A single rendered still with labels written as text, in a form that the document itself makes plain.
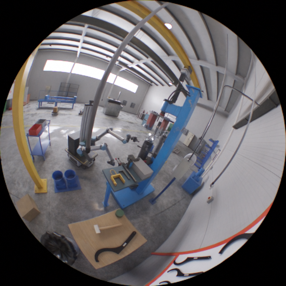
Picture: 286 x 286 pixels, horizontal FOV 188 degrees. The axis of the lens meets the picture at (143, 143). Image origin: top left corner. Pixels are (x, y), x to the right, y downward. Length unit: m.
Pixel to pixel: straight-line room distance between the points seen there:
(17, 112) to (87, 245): 1.81
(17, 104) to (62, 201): 1.96
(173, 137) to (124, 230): 1.54
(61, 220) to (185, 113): 3.08
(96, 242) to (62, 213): 1.29
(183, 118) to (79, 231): 2.07
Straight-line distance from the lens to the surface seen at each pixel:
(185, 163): 1.67
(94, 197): 2.31
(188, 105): 1.54
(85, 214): 2.18
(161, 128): 1.92
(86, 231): 1.17
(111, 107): 9.41
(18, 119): 1.75
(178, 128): 1.50
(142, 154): 1.96
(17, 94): 1.70
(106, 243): 1.17
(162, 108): 1.75
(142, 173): 1.44
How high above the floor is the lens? 2.10
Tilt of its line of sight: 22 degrees down
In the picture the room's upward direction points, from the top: 25 degrees clockwise
